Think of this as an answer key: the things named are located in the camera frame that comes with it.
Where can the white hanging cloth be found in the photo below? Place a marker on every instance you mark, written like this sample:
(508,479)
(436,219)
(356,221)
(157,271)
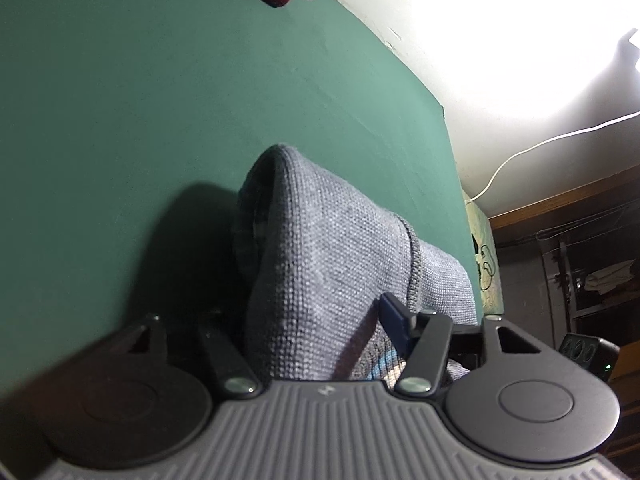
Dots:
(610,280)

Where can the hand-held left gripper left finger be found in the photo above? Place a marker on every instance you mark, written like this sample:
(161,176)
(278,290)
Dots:
(225,360)

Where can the wooden door frame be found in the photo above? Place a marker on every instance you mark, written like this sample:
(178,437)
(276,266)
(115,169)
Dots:
(575,195)

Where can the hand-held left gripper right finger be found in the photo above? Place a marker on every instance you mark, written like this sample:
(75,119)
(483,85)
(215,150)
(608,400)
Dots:
(392,315)

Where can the grey knit sweater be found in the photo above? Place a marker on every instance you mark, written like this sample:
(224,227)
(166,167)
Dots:
(325,260)

